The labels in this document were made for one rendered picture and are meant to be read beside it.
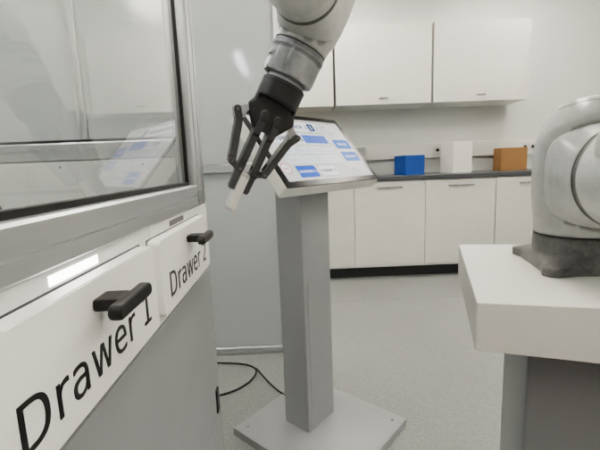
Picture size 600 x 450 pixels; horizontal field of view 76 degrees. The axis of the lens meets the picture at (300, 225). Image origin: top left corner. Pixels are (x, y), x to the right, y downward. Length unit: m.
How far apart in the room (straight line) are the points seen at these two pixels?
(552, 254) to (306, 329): 0.89
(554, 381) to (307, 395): 0.94
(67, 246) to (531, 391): 0.71
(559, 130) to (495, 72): 3.43
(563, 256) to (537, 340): 0.19
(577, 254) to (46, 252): 0.71
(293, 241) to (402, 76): 2.74
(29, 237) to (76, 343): 0.09
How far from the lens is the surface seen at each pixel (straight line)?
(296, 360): 1.49
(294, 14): 0.60
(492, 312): 0.59
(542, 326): 0.60
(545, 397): 0.80
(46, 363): 0.35
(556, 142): 0.73
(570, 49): 4.99
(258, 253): 2.07
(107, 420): 0.49
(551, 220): 0.75
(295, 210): 1.30
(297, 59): 0.65
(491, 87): 4.12
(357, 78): 3.76
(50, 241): 0.38
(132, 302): 0.38
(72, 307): 0.37
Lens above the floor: 1.02
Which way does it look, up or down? 9 degrees down
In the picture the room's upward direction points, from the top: 2 degrees counter-clockwise
